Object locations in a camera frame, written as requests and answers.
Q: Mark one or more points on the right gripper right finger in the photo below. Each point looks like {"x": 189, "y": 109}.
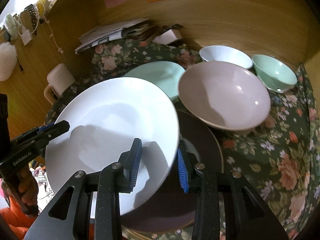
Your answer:
{"x": 247, "y": 216}

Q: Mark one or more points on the white-blue bowl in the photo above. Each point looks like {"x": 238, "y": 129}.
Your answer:
{"x": 226, "y": 54}

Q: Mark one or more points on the person's left hand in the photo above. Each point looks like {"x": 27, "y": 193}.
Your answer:
{"x": 26, "y": 194}

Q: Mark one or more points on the orange sleeve forearm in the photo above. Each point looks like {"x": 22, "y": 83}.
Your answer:
{"x": 18, "y": 221}

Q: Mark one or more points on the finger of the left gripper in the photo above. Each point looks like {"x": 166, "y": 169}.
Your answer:
{"x": 44, "y": 138}
{"x": 30, "y": 134}

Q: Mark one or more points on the beaded headband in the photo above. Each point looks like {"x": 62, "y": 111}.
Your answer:
{"x": 34, "y": 17}

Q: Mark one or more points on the mint green bowl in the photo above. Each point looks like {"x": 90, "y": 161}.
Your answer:
{"x": 275, "y": 75}

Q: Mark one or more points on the white fluffy pompom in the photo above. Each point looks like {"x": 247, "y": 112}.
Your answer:
{"x": 8, "y": 60}

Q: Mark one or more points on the cream mug with handle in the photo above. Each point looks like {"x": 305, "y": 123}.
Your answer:
{"x": 59, "y": 79}

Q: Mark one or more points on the white charger plug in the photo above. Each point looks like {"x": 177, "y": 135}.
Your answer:
{"x": 26, "y": 36}

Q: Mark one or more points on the mint green plate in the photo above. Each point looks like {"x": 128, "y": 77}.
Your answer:
{"x": 164, "y": 74}

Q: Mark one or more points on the large pink bowl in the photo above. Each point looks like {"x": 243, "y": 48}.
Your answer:
{"x": 224, "y": 96}

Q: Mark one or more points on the stack of papers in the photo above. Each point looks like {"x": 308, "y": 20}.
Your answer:
{"x": 111, "y": 32}

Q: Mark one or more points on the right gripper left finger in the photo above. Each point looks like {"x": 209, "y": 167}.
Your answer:
{"x": 67, "y": 216}

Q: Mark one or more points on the white plate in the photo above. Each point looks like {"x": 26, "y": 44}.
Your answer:
{"x": 104, "y": 121}

